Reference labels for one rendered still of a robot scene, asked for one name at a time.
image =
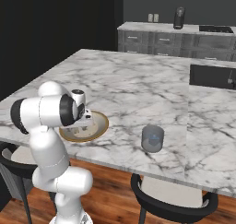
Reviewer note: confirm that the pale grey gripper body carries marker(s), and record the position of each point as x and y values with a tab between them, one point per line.
86	115

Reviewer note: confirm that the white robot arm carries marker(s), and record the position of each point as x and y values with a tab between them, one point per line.
46	147

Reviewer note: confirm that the gold rimmed ice bowl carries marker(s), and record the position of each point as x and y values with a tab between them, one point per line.
100	126

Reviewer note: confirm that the grey glass of water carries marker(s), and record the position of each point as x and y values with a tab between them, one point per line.
152	140

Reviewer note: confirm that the black chair with pale seat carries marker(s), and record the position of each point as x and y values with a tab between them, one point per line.
172	207
15	167

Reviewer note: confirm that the grey run of cupboards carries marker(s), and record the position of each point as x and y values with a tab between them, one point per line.
172	43

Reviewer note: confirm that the dark sink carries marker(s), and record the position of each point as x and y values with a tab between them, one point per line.
209	76

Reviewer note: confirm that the grey tap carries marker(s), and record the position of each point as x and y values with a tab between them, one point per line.
231	78

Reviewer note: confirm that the black hob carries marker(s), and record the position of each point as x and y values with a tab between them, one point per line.
215	29

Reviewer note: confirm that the white wall socket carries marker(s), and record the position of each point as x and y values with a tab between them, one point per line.
150	17
156	17

